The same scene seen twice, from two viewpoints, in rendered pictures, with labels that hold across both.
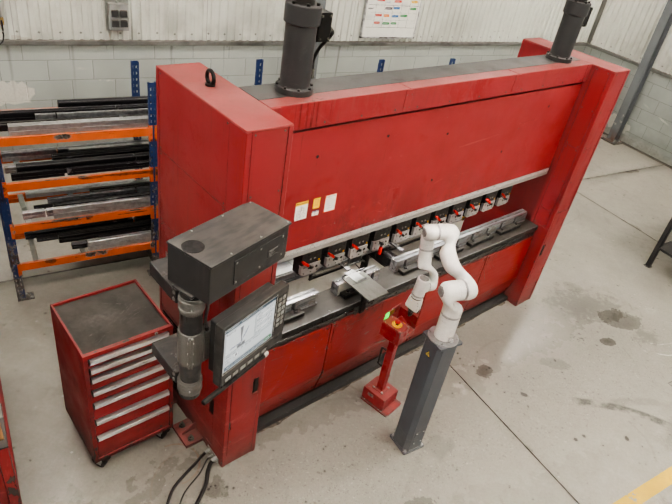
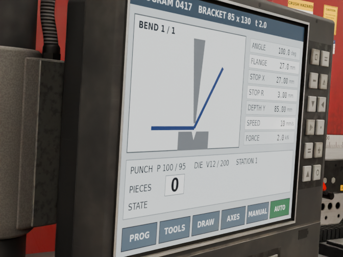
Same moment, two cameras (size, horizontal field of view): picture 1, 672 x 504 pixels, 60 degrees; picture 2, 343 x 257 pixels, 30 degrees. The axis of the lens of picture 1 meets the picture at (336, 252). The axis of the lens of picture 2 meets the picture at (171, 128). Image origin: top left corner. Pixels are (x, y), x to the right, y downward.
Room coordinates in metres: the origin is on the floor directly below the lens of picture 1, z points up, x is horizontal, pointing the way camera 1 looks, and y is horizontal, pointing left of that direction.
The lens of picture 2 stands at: (1.25, 0.25, 1.48)
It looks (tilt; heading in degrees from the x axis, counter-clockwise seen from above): 3 degrees down; 10
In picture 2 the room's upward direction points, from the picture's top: 3 degrees clockwise
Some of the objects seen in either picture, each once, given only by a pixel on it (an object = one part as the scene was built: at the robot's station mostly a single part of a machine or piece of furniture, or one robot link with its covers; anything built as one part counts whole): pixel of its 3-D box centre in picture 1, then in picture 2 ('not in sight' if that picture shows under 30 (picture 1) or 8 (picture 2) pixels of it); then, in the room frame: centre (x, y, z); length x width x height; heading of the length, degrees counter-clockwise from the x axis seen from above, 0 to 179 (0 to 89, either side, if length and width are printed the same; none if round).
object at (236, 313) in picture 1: (246, 329); (205, 144); (2.03, 0.34, 1.42); 0.45 x 0.12 x 0.36; 151
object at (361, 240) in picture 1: (355, 243); not in sight; (3.20, -0.11, 1.26); 0.15 x 0.09 x 0.17; 136
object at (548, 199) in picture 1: (526, 180); not in sight; (4.97, -1.59, 1.15); 0.85 x 0.25 x 2.30; 46
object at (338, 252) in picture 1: (332, 251); not in sight; (3.06, 0.03, 1.26); 0.15 x 0.09 x 0.17; 136
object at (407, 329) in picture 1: (399, 324); not in sight; (3.09, -0.52, 0.75); 0.20 x 0.16 x 0.18; 144
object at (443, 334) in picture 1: (446, 325); not in sight; (2.74, -0.74, 1.09); 0.19 x 0.19 x 0.18
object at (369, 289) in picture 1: (365, 285); not in sight; (3.12, -0.24, 1.00); 0.26 x 0.18 x 0.01; 46
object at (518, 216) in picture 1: (465, 237); not in sight; (4.13, -1.01, 0.92); 1.67 x 0.06 x 0.10; 136
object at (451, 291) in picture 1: (451, 298); not in sight; (2.73, -0.71, 1.30); 0.19 x 0.12 x 0.24; 113
